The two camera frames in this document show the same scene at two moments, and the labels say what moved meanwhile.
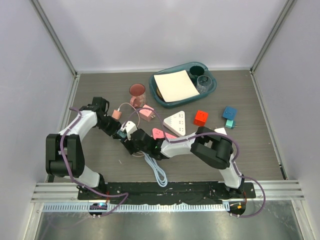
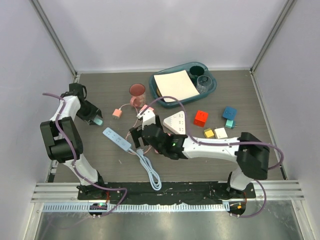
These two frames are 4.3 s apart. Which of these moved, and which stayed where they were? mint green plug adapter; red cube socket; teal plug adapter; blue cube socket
Moved: mint green plug adapter
Stayed: blue cube socket; red cube socket; teal plug adapter
